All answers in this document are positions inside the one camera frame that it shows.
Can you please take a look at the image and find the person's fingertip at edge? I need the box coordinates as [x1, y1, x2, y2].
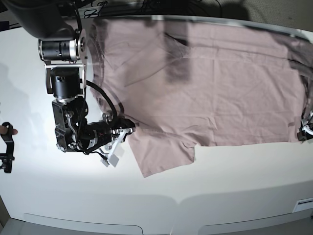
[0, 125, 18, 135]

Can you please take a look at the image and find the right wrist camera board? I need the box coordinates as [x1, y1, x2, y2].
[101, 153, 119, 167]

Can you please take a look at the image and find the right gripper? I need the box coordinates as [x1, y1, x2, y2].
[99, 117, 136, 158]

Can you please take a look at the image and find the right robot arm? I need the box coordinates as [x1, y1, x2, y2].
[3, 0, 135, 166]

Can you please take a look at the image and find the pink T-shirt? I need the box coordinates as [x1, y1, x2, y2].
[88, 19, 313, 177]

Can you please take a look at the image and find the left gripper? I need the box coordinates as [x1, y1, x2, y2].
[297, 111, 313, 141]

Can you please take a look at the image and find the black handheld teleoperation device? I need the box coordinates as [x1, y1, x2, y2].
[0, 122, 15, 173]

